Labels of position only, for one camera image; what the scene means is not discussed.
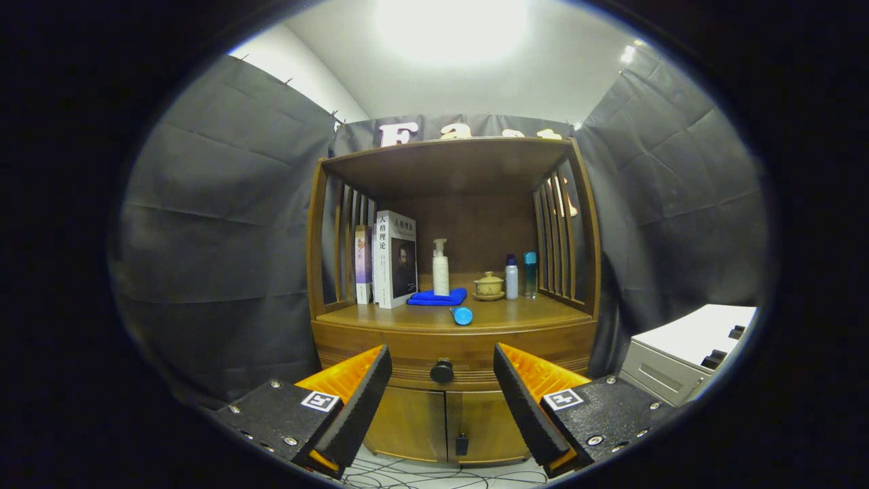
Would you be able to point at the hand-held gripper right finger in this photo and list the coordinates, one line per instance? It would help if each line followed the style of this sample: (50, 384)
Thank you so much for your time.
(526, 407)

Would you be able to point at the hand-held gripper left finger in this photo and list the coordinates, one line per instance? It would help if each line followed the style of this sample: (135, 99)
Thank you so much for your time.
(358, 407)

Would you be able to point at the blue white cosmetic tube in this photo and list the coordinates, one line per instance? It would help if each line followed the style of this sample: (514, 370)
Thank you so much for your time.
(463, 316)

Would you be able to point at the plain wooden cabinet door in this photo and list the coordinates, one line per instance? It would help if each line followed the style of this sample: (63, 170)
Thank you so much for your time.
(414, 424)

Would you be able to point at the wooden countertop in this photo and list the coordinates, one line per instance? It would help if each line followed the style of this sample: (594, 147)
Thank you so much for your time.
(523, 314)

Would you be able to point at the white grey drawer unit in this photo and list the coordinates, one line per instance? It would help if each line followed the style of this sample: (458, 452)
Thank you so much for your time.
(686, 333)

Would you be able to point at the brown wooden cabinet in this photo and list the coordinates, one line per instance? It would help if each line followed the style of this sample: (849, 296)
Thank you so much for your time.
(475, 231)

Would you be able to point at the yellow ceramic saucer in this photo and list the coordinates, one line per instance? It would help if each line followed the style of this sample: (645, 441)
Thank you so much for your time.
(489, 297)

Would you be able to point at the white bottle with blue cap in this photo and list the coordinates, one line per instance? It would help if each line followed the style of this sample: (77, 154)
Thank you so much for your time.
(512, 282)

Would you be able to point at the folded blue cloth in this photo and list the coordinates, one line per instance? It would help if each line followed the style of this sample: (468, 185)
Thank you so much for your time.
(424, 297)

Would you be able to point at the slim teal bottle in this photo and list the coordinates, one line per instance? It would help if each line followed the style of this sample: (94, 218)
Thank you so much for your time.
(529, 278)

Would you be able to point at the yellow lidded teacup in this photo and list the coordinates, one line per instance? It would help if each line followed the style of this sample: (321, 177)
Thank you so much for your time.
(489, 284)

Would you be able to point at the thin purple book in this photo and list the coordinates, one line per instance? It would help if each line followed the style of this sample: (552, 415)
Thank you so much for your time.
(363, 265)

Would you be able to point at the white book with portrait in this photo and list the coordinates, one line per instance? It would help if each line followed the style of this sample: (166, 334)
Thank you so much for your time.
(390, 258)

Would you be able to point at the white pump bottle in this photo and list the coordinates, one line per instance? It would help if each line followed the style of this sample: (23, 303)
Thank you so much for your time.
(440, 275)

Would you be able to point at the black backdrop cloth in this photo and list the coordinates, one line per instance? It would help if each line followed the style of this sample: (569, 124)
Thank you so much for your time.
(217, 224)

